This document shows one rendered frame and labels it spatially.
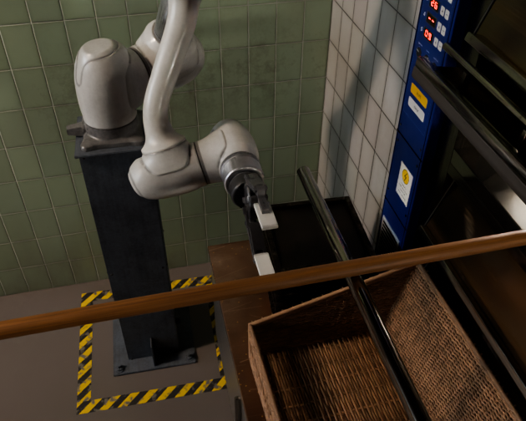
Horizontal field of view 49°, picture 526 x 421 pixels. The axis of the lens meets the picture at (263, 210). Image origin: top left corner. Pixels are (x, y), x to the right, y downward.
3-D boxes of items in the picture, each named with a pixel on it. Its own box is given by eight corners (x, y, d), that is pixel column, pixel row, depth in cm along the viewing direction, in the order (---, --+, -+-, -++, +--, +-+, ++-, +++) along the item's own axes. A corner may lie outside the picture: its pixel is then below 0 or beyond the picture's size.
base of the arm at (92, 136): (69, 119, 177) (66, 103, 174) (143, 112, 181) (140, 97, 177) (67, 154, 164) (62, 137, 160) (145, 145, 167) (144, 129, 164)
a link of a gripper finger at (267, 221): (269, 203, 109) (269, 200, 108) (278, 228, 104) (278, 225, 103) (253, 205, 108) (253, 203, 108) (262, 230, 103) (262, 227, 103)
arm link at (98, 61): (72, 114, 169) (54, 43, 155) (125, 93, 179) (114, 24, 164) (99, 137, 160) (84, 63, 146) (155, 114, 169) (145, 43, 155)
